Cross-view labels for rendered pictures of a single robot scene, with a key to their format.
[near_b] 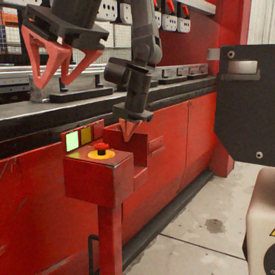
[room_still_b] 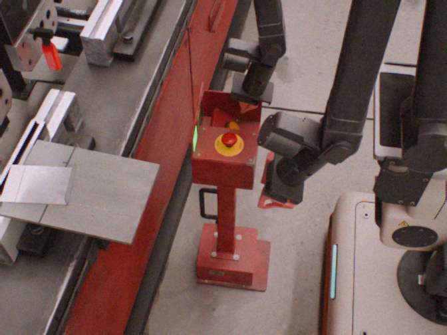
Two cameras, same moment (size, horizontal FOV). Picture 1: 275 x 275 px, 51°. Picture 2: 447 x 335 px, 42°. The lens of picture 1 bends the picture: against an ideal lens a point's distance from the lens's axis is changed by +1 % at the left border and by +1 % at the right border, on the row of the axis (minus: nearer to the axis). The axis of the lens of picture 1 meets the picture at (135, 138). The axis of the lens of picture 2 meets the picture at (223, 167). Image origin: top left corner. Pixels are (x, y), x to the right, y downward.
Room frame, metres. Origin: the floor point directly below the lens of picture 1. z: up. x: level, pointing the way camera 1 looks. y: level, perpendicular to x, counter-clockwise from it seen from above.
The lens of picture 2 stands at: (-0.10, 0.39, 1.95)
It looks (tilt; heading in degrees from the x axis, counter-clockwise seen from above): 56 degrees down; 341
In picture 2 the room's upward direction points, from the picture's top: straight up
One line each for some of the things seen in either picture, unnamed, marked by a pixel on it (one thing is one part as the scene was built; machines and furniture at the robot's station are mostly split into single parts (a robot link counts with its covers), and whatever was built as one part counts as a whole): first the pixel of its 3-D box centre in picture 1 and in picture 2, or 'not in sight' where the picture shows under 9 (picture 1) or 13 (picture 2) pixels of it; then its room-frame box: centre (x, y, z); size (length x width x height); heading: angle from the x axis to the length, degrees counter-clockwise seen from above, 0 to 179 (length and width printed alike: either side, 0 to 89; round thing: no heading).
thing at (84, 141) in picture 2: not in sight; (58, 191); (0.64, 0.51, 0.89); 0.30 x 0.05 x 0.03; 147
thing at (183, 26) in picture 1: (179, 19); not in sight; (1.96, -0.28, 1.26); 0.15 x 0.09 x 0.17; 147
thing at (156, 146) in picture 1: (157, 145); (217, 10); (1.41, -0.11, 0.58); 0.15 x 0.02 x 0.07; 147
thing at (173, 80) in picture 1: (173, 80); not in sight; (1.79, -0.23, 0.89); 0.30 x 0.05 x 0.03; 147
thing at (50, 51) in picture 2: not in sight; (46, 49); (0.73, 0.44, 1.20); 0.04 x 0.02 x 0.10; 57
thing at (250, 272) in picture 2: not in sight; (235, 254); (0.75, 0.05, 0.06); 0.25 x 0.20 x 0.12; 63
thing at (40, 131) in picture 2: not in sight; (20, 163); (0.67, 0.56, 0.98); 0.20 x 0.03 x 0.03; 147
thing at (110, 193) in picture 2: not in sight; (81, 189); (0.56, 0.45, 1.00); 0.26 x 0.18 x 0.01; 57
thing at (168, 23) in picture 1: (165, 15); not in sight; (1.79, -0.17, 1.26); 0.15 x 0.09 x 0.17; 147
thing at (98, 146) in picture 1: (101, 150); (229, 141); (0.71, 0.09, 0.79); 0.04 x 0.04 x 0.04
